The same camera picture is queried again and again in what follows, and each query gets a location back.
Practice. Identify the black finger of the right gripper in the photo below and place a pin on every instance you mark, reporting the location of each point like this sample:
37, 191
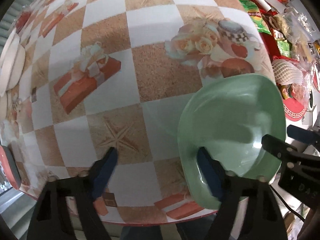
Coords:
309, 137
285, 152

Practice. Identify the checkered patterned tablecloth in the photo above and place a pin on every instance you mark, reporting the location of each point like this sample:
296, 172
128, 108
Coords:
118, 73

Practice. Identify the white round plate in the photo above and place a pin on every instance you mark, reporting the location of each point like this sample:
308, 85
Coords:
12, 62
3, 106

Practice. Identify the foam-netted fruit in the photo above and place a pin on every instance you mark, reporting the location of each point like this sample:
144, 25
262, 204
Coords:
286, 73

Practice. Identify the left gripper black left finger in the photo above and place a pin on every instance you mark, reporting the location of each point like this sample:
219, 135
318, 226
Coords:
51, 219

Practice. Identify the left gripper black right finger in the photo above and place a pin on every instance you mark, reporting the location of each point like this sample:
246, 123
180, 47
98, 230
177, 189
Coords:
263, 219

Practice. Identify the green snack packet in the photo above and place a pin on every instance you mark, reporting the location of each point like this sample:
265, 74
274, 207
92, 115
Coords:
254, 13

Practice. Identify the green rectangular plate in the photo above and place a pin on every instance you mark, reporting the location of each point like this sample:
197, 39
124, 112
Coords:
229, 117

